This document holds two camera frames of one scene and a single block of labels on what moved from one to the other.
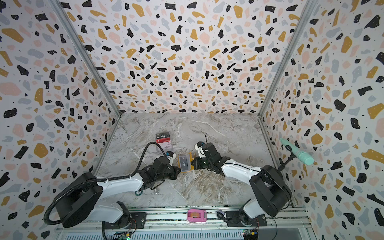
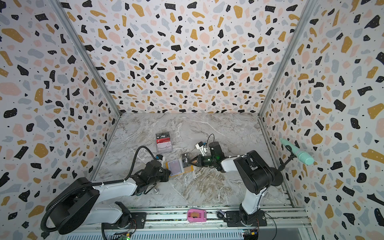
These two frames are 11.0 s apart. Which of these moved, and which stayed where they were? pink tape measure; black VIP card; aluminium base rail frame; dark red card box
Moved: black VIP card
Stayed: aluminium base rail frame; pink tape measure; dark red card box
